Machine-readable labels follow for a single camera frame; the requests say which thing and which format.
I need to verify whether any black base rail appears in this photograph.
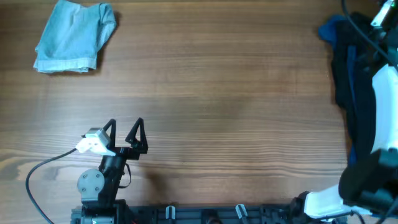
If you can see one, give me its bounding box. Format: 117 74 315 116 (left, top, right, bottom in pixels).
70 203 346 224

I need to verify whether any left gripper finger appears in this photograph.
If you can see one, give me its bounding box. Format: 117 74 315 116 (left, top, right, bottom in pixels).
101 118 117 149
125 118 147 149

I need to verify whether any bright blue garment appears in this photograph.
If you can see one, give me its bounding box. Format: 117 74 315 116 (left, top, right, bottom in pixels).
318 15 346 50

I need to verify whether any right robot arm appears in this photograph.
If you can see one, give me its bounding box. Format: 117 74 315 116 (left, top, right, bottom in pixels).
291 65 397 223

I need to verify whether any black garment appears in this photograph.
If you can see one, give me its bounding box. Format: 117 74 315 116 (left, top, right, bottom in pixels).
331 15 376 161

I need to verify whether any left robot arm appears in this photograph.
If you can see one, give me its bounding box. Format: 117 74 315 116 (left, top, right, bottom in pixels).
70 118 149 224

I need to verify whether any light blue folded cloth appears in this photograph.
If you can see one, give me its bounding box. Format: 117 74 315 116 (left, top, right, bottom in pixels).
33 1 117 73

